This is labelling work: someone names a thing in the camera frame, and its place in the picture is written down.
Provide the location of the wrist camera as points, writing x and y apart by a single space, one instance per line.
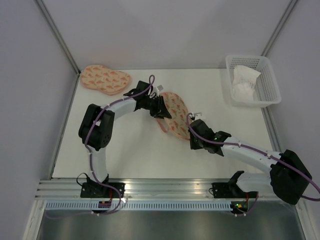
158 89
196 116

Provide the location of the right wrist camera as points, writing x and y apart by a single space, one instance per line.
196 116

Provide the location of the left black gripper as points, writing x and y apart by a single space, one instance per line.
160 111

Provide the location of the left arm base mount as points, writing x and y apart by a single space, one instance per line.
94 191

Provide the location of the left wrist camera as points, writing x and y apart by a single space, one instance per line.
158 89

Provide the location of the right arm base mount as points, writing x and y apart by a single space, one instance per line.
225 190

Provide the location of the white perforated plastic basket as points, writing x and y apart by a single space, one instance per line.
266 90

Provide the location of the white slotted cable duct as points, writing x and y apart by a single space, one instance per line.
140 205

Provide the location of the white bra in basket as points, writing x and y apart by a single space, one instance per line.
244 82

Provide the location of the aluminium frame post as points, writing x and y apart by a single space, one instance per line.
57 34
279 26

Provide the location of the left aluminium frame post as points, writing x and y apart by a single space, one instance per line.
57 34

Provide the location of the floral mesh laundry bag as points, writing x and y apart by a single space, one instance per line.
177 124

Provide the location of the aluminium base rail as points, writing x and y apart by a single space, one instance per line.
134 189

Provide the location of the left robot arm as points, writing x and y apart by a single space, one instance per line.
98 122

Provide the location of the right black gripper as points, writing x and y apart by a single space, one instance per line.
193 145

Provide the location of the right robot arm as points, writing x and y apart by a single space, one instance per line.
281 174

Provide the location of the right aluminium frame post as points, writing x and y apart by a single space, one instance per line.
279 26

